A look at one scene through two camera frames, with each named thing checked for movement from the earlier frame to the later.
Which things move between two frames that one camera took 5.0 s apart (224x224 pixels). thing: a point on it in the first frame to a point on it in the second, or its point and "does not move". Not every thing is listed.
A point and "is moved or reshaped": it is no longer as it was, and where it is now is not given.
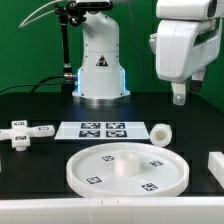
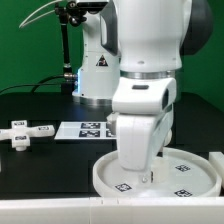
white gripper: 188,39 to 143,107
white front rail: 115,210 does not move
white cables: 25,20 does not move
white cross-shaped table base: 21,134 does not move
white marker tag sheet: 101,130 does not move
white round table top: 128,170 is moved or reshaped
